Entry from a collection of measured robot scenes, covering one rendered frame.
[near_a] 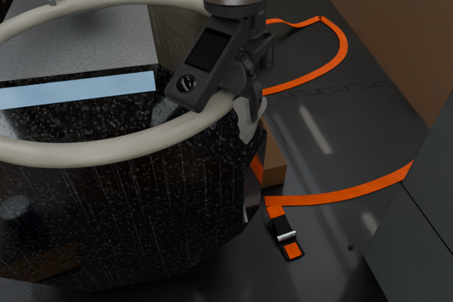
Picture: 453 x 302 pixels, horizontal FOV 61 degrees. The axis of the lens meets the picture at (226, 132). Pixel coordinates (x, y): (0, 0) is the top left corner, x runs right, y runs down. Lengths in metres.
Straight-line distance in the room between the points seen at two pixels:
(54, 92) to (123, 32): 0.20
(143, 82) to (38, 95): 0.19
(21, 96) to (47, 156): 0.33
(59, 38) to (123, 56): 0.16
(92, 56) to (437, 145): 0.78
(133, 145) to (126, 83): 0.31
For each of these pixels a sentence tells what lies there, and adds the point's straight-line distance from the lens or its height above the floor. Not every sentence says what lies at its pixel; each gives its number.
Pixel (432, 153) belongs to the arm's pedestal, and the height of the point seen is 0.59.
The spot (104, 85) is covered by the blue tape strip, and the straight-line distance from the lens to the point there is 0.76.
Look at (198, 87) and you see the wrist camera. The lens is 0.42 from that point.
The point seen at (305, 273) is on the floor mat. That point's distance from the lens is 1.39.
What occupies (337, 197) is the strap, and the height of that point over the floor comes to 0.02.
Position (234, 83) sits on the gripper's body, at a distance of 0.49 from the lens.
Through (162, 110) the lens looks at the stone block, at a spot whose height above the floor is 0.76.
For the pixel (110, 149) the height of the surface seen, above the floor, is 0.93.
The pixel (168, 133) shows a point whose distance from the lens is 0.47.
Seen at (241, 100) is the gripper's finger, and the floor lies 0.93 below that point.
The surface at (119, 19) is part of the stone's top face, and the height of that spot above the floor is 0.83.
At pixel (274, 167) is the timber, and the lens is 1.46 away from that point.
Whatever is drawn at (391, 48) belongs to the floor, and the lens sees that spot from 2.50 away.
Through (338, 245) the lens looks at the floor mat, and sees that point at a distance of 1.46.
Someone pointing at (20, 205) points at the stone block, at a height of 0.56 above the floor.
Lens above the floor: 1.26
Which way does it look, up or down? 46 degrees down
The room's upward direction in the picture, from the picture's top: straight up
